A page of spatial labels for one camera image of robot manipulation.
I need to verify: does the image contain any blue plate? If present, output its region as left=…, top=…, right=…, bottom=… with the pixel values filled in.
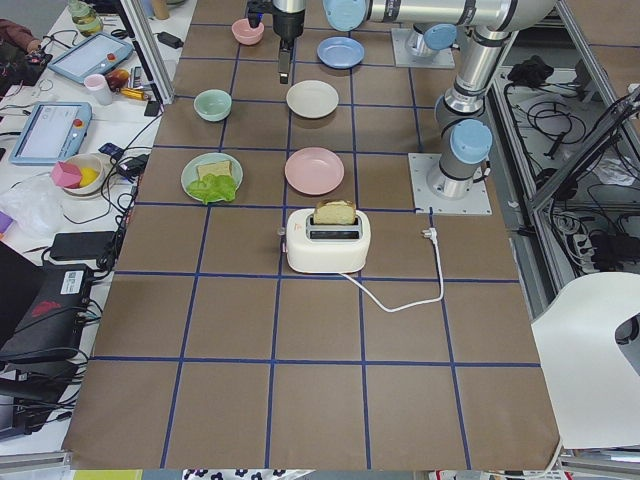
left=316, top=36, right=365, bottom=70

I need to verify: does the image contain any pink plate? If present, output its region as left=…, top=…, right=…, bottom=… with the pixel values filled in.
left=285, top=147, right=344, bottom=195

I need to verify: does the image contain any pink bowl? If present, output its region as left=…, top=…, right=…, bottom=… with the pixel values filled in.
left=231, top=18, right=265, bottom=46

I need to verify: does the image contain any cream plate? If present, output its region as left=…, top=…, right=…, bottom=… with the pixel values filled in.
left=286, top=80, right=339, bottom=119

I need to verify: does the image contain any green bowl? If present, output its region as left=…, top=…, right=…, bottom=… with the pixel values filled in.
left=193, top=89, right=232, bottom=122

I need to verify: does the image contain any bread slice on plate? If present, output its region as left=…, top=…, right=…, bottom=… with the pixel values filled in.
left=196, top=160, right=232, bottom=180

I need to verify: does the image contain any green lettuce leaf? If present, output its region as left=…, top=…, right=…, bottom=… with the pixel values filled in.
left=186, top=174, right=237, bottom=204

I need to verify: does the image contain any green plate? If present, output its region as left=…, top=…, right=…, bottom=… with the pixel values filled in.
left=181, top=153, right=243, bottom=200

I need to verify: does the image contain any toast in toaster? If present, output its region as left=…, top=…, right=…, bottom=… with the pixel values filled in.
left=312, top=200, right=356, bottom=225

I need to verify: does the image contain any mango fruit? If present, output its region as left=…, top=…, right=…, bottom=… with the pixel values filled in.
left=105, top=68, right=130, bottom=92

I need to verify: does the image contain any upper teach pendant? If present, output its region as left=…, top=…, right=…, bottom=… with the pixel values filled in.
left=48, top=32, right=134, bottom=84

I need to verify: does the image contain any teach pendant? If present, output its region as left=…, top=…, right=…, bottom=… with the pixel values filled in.
left=48, top=32, right=134, bottom=84
left=9, top=102, right=92, bottom=166

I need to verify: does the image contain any pink cup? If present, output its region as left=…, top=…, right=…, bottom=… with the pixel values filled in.
left=83, top=74, right=113, bottom=106

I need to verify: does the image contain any cream toaster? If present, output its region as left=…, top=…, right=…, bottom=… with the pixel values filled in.
left=283, top=208, right=371, bottom=274

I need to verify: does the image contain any cream bowl with fruit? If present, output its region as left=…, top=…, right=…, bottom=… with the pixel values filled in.
left=50, top=153, right=108, bottom=198

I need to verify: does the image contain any lower teach pendant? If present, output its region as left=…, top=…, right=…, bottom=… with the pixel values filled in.
left=9, top=102, right=92, bottom=166

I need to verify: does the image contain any black power adapter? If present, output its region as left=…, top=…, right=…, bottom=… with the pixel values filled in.
left=49, top=231, right=115, bottom=261

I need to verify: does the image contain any black laptop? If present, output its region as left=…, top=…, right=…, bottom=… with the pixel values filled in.
left=1, top=244, right=92, bottom=367

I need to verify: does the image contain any white paper sheet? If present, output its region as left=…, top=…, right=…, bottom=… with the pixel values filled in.
left=532, top=272, right=639, bottom=449

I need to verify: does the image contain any aluminium frame post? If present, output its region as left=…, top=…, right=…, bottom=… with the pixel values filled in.
left=118, top=0, right=175, bottom=105

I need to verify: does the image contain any white toaster power cable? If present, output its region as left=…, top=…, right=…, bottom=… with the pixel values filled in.
left=337, top=227, right=446, bottom=314

